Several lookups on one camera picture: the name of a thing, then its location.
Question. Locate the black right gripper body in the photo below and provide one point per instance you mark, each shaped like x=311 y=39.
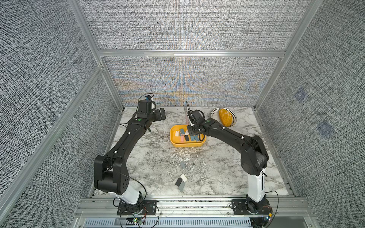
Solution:
x=192 y=129

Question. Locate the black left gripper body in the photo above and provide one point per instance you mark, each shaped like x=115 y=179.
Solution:
x=157 y=117

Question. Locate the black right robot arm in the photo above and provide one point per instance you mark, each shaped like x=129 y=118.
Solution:
x=253 y=157

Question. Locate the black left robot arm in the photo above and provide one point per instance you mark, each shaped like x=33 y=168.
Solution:
x=110 y=171

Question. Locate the yellow plastic storage box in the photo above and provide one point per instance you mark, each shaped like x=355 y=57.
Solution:
x=176 y=140

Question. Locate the white patterned plate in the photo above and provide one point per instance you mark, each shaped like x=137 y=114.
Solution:
x=215 y=115

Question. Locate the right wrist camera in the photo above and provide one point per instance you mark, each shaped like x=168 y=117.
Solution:
x=196 y=117

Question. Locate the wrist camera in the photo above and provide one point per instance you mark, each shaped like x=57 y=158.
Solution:
x=146 y=106
x=196 y=117

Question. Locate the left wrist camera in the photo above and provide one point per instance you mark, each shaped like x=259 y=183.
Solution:
x=146 y=106

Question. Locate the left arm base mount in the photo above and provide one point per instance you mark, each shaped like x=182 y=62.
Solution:
x=147 y=207

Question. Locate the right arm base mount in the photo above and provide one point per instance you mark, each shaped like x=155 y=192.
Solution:
x=244 y=207

